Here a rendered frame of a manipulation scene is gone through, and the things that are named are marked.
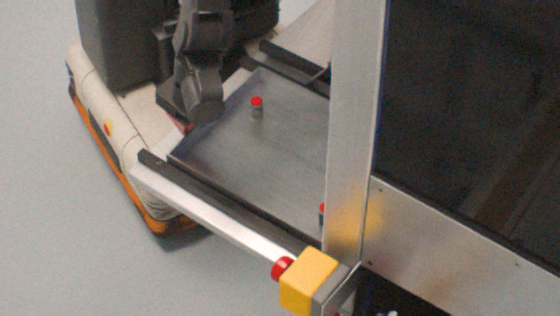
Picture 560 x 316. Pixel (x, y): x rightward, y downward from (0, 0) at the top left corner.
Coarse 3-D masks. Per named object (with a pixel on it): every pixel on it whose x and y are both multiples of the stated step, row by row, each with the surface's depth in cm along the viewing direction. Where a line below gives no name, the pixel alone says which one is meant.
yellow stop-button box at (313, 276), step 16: (304, 256) 132; (320, 256) 132; (288, 272) 130; (304, 272) 130; (320, 272) 130; (336, 272) 130; (288, 288) 130; (304, 288) 129; (320, 288) 129; (336, 288) 129; (288, 304) 133; (304, 304) 130; (320, 304) 127
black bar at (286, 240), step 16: (144, 160) 162; (160, 160) 161; (176, 176) 159; (192, 192) 159; (208, 192) 157; (224, 208) 155; (240, 208) 155; (256, 224) 152; (272, 224) 152; (272, 240) 152; (288, 240) 150
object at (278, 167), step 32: (256, 96) 174; (288, 96) 174; (320, 96) 169; (224, 128) 169; (256, 128) 169; (288, 128) 169; (320, 128) 169; (192, 160) 164; (224, 160) 164; (256, 160) 164; (288, 160) 164; (320, 160) 164; (224, 192) 156; (256, 192) 159; (288, 192) 159; (320, 192) 159; (288, 224) 151
